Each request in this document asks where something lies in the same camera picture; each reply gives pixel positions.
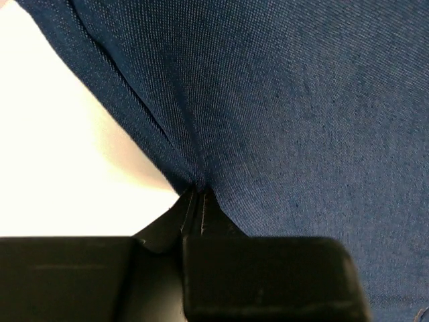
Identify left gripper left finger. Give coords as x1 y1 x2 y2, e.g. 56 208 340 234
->
1 189 198 321

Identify dark blue denim trousers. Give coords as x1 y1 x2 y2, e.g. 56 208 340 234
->
20 1 428 321

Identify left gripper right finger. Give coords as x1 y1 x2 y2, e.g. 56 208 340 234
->
182 189 372 321

